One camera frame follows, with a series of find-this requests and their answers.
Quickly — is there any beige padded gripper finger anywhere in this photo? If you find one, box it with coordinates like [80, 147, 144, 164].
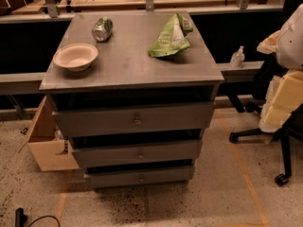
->
[258, 70, 303, 132]
[257, 30, 279, 54]

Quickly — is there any green rice chip bag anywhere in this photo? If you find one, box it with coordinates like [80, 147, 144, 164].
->
[148, 13, 193, 58]

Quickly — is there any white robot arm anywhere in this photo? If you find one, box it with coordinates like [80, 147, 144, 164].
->
[257, 5, 303, 132]

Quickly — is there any white paper bowl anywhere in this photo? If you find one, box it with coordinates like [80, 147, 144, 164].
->
[53, 44, 98, 72]

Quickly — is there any black office chair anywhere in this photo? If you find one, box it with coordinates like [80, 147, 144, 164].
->
[229, 55, 302, 186]

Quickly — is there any clear sanitizer pump bottle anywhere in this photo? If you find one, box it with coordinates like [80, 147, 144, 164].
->
[230, 45, 245, 68]

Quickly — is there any grey drawer cabinet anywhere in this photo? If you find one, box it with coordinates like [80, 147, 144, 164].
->
[40, 11, 223, 175]

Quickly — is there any top grey drawer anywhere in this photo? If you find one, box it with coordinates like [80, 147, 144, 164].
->
[53, 103, 213, 137]

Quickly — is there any grey drawer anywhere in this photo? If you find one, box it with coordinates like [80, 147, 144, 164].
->
[53, 103, 213, 137]
[84, 166, 195, 188]
[72, 140, 203, 168]

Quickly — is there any green soda can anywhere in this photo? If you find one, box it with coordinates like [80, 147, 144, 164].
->
[92, 17, 114, 42]

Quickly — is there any middle grey drawer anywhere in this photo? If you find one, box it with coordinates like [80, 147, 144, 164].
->
[72, 140, 203, 168]

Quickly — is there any bottom grey drawer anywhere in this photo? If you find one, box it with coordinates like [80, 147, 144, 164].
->
[84, 166, 195, 188]

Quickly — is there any open cardboard box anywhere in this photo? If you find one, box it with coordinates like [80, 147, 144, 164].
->
[18, 97, 79, 171]

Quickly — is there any black device on floor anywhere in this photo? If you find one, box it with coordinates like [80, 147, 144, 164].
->
[15, 208, 27, 227]

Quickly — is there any grey metal shelf rail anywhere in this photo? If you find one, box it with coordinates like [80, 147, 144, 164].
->
[0, 61, 263, 96]

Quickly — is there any black cable on floor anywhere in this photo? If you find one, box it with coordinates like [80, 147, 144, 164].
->
[26, 215, 61, 227]

